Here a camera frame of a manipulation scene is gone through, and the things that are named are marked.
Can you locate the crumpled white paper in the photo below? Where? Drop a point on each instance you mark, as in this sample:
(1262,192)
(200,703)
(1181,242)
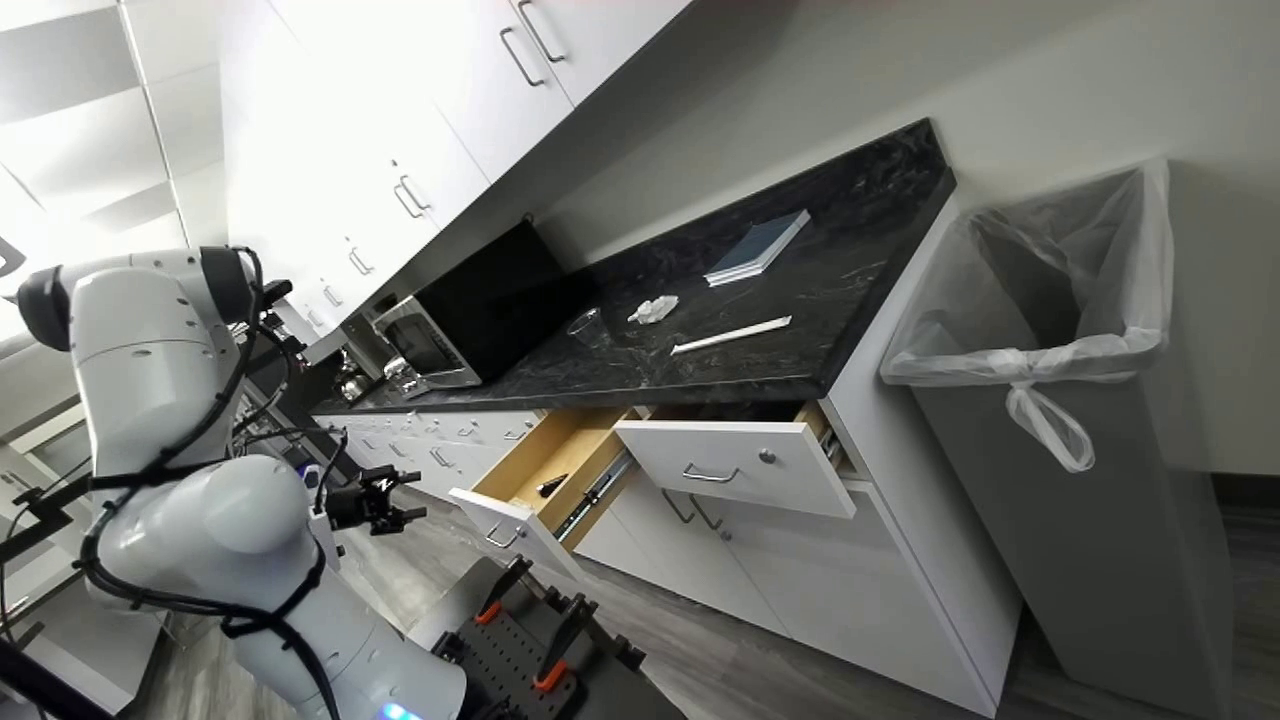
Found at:
(655,309)

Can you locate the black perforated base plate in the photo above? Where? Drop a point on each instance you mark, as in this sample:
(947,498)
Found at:
(606,668)

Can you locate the blue book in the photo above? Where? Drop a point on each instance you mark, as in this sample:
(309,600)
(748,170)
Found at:
(759,251)

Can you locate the white upper cabinet right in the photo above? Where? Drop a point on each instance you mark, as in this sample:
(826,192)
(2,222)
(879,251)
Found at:
(449,52)

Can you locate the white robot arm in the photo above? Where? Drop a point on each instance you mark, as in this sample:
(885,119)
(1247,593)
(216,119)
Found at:
(156,351)

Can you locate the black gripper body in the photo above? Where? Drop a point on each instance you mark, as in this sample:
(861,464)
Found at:
(365,501)

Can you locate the grey trash bin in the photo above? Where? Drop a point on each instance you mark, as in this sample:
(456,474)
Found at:
(1124,570)

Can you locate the black orange clamp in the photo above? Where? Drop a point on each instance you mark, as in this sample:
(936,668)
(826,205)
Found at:
(565,632)
(504,583)

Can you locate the black microwave oven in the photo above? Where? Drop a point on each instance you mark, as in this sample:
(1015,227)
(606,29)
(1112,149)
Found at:
(472,320)

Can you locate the white stick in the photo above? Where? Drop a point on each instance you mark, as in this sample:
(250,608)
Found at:
(731,333)

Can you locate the silver cabinet handle right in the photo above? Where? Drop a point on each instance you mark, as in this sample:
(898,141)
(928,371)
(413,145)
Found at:
(543,29)

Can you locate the white drawer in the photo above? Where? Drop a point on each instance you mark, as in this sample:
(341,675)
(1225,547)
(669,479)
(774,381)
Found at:
(512,517)
(746,462)

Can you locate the white trash bag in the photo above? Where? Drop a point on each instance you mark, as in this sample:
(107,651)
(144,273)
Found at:
(1069,285)

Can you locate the white cabinet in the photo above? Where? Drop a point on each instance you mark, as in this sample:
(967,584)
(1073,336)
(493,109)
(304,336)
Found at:
(901,588)
(449,52)
(334,191)

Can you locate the silver cabinet handle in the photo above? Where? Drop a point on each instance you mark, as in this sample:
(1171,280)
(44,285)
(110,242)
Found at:
(521,57)
(543,29)

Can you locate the black orange clamp lower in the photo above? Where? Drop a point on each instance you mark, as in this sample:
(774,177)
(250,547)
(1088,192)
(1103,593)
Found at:
(565,632)

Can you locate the white upper cabinet middle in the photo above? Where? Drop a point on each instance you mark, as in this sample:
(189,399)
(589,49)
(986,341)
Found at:
(334,191)

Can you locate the white lower cabinet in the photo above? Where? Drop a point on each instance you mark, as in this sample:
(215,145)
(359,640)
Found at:
(901,588)

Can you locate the silver cabinet handle left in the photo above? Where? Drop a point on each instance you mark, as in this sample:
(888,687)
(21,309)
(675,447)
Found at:
(521,57)

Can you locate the black orange clamp upper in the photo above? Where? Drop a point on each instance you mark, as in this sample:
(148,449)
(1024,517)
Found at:
(504,583)

